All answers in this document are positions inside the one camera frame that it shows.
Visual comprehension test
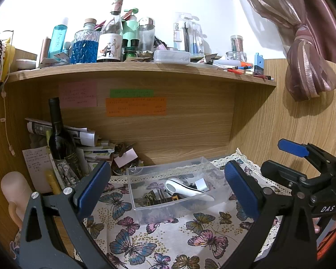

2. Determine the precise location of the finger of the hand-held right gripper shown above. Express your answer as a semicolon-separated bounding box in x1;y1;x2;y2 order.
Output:
260;160;320;192
278;138;336;171

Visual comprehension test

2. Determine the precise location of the white plug adapter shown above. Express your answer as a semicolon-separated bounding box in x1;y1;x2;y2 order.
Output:
195;177;210;191

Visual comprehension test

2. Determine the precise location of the white hanging cord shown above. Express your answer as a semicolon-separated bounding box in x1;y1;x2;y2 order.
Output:
1;90;16;156

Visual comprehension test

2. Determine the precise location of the green pump bottle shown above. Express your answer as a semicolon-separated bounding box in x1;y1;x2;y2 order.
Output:
122;8;139;48

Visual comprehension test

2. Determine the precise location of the clear bottle with illustrated label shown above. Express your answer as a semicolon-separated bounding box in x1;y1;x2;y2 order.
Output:
97;0;124;63

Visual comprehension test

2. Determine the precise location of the blue plastic block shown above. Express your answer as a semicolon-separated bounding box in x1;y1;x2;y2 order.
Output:
254;53;265;75

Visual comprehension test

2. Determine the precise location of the brown cardboard tube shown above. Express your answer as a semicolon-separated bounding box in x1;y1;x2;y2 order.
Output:
39;37;51;68

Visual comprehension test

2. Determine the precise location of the clear cylinder of sticks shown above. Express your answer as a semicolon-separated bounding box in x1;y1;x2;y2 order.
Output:
230;35;244;54

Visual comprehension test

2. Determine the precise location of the faceted glass bottle blue liquid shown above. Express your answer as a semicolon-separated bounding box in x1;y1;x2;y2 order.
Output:
70;18;98;64

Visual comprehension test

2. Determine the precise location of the green sticky note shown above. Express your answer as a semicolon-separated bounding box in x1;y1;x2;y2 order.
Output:
110;89;154;98

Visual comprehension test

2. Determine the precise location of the pink sticky note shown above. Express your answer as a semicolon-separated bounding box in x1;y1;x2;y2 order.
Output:
59;81;98;108

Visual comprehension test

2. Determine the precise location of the yellow plastic tube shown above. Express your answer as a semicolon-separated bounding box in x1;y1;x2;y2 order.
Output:
45;171;61;195

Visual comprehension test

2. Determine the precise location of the wooden shelf board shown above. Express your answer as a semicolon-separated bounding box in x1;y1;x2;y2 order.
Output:
6;62;277;87

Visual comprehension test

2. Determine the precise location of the orange sticky note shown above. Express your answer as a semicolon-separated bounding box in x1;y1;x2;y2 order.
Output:
106;97;167;117

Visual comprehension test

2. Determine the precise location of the clear plastic box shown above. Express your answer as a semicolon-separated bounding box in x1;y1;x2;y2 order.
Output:
126;156;233;226

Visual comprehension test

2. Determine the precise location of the dark wine bottle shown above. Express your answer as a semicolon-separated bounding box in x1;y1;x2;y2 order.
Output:
47;97;83;187

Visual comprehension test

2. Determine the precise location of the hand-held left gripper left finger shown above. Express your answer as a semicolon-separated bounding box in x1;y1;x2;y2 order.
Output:
18;160;112;269

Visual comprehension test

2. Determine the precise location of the toothbrush blister pack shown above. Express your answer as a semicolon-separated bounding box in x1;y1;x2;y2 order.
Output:
173;13;205;56

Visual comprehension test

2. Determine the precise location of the small white pink box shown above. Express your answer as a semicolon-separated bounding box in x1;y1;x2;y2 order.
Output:
113;148;138;169

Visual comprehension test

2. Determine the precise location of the white curved handheld device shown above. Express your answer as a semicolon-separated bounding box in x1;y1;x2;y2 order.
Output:
165;179;215;201

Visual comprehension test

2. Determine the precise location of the flat clear lidded case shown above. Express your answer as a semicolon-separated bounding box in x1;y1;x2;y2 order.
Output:
153;50;191;64

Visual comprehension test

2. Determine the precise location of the mauve striped curtain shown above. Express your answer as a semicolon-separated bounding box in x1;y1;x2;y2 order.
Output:
231;0;336;102

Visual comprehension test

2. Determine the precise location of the stack of magazines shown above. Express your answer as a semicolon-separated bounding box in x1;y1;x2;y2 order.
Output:
75;139;115;174

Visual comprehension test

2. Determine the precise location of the white handwritten paper note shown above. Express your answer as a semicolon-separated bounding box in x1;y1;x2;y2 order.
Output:
22;146;55;185

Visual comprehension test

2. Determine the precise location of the rolled newspaper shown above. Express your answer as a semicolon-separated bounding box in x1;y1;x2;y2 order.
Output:
25;118;98;146

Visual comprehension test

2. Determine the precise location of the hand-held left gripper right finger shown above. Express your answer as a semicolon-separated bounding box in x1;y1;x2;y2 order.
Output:
224;160;318;269

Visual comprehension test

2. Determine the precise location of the clear bottle with silver cap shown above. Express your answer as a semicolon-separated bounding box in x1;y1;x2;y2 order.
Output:
138;17;156;52

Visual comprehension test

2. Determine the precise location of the light blue mouthwash bottle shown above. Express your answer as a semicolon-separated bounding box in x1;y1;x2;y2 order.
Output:
47;17;69;59

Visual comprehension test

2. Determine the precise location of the butterfly print tablecloth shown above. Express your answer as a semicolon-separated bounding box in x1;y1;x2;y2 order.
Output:
73;148;294;269

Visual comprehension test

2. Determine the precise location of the yellow hanging item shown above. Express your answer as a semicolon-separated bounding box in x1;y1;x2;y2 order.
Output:
1;38;16;82

